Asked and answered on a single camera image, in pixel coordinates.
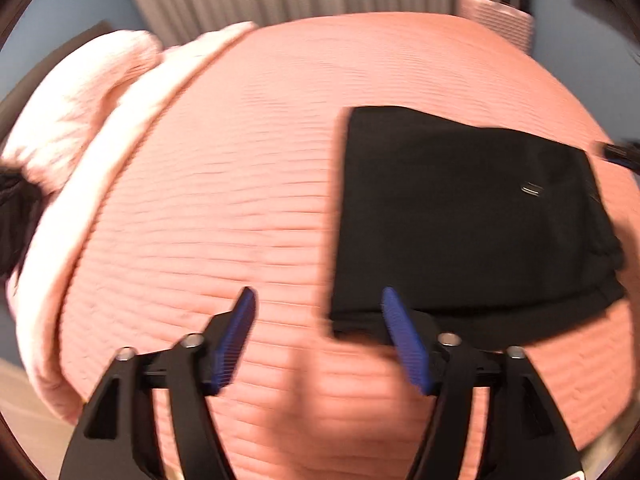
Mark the dark brown headboard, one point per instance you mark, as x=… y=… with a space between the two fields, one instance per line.
x=12 y=107

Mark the pink hard-shell suitcase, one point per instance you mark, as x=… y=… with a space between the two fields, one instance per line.
x=495 y=20

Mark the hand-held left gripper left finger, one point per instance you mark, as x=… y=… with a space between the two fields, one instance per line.
x=235 y=340

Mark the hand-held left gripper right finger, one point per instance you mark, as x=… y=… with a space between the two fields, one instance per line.
x=407 y=342

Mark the floral pink pillow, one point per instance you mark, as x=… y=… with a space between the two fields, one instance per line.
x=75 y=100

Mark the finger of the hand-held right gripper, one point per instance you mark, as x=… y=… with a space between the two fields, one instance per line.
x=622 y=155

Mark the light pink blanket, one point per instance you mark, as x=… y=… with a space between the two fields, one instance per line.
x=75 y=200

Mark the pink quilted bedspread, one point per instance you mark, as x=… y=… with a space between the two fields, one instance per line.
x=225 y=185

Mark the black pants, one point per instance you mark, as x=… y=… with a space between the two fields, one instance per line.
x=450 y=210

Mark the black cloth bundle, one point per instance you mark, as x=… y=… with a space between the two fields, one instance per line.
x=15 y=220

